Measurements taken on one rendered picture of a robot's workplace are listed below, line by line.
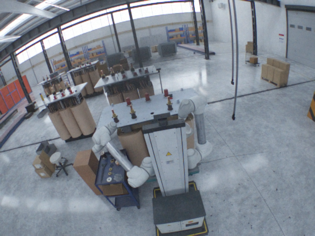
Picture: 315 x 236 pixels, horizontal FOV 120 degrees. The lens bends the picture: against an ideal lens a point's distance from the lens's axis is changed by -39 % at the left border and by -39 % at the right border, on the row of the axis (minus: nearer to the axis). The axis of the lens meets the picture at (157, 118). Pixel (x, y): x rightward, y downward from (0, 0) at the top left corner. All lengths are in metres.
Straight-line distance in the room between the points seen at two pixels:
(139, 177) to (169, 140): 0.56
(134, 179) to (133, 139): 0.96
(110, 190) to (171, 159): 1.06
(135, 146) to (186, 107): 1.37
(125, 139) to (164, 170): 1.06
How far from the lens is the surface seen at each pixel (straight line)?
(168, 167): 1.53
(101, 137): 1.60
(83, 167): 2.56
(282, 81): 7.54
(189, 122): 2.41
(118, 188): 2.12
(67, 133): 4.90
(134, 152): 2.61
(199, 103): 1.47
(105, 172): 2.27
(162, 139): 1.25
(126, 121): 2.15
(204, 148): 1.73
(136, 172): 1.61
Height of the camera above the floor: 2.46
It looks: 32 degrees down
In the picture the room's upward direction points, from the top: 11 degrees counter-clockwise
